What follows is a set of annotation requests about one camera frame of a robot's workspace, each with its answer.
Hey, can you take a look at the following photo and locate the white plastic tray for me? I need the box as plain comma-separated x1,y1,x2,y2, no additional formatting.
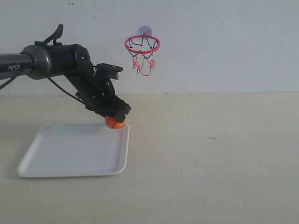
17,123,130,178

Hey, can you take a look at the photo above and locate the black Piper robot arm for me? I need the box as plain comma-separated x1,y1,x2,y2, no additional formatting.
0,43,131,123

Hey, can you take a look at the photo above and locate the small orange basketball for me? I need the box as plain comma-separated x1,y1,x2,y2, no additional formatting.
105,115,126,129

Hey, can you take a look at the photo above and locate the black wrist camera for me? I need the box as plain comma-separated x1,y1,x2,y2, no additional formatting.
93,63,123,80

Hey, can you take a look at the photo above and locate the clear suction cup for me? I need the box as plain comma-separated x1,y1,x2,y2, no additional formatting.
139,26,152,36

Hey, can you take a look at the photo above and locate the red mini basketball hoop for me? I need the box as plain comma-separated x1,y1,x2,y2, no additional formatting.
124,35,161,77

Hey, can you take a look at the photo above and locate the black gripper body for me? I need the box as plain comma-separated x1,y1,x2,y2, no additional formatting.
66,68,125,116

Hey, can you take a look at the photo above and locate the black cable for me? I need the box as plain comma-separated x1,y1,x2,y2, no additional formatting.
0,23,88,105

